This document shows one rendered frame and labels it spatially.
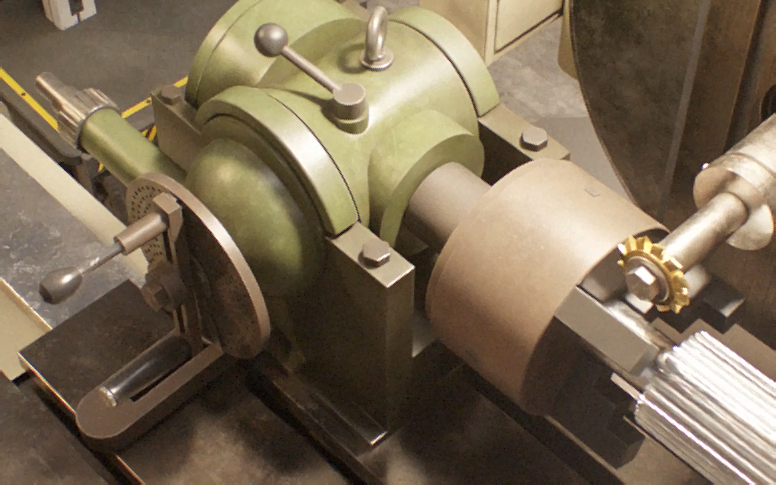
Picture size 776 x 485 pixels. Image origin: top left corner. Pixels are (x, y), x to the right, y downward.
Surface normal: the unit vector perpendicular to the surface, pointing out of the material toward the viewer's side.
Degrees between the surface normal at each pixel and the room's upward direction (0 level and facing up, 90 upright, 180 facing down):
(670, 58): 90
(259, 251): 74
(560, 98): 0
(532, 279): 36
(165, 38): 0
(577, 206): 9
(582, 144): 0
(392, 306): 90
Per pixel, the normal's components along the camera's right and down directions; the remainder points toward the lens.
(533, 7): 0.69, 0.55
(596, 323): -0.42, -0.24
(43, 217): 0.00, -0.66
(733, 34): -0.72, 0.52
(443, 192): -0.23, -0.46
